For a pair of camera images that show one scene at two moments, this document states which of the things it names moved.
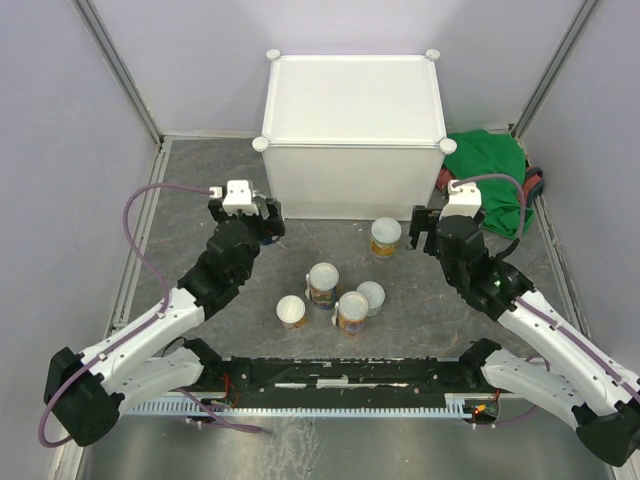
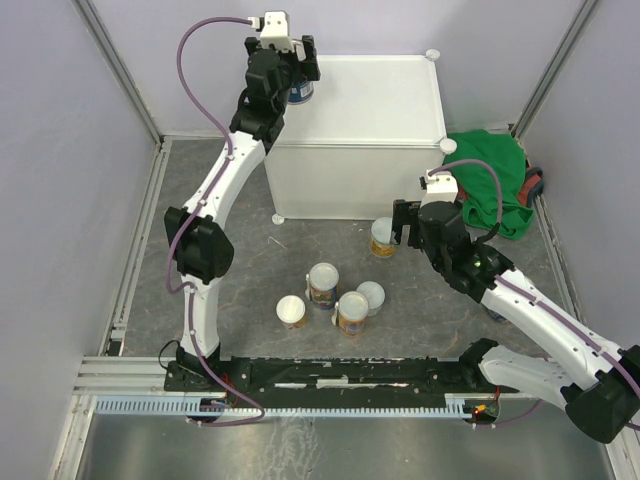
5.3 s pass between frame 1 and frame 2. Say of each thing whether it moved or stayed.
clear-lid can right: stayed
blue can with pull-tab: moved
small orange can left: stayed
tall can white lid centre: stayed
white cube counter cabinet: stayed
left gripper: moved
